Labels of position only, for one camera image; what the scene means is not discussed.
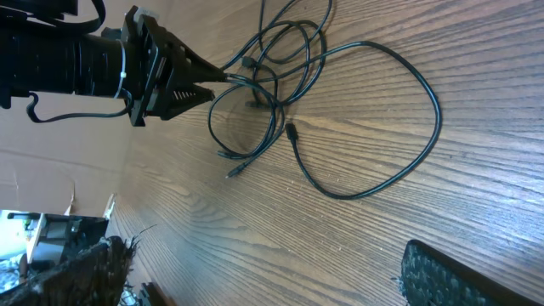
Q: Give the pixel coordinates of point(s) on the brown cardboard back panel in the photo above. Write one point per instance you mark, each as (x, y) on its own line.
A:
(70, 161)

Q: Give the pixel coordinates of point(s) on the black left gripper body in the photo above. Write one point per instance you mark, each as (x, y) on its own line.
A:
(148, 65)

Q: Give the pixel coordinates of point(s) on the cluttered shelf in background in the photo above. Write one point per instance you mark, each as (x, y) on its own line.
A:
(32, 242)

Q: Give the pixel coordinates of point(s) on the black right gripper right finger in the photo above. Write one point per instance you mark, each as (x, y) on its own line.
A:
(429, 277)

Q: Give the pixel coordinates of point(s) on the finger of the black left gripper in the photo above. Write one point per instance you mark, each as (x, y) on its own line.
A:
(181, 100)
(188, 66)

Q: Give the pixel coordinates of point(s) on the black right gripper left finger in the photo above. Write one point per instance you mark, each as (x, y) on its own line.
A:
(95, 276)

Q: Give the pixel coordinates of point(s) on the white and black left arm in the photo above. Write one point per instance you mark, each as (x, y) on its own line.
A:
(41, 52)

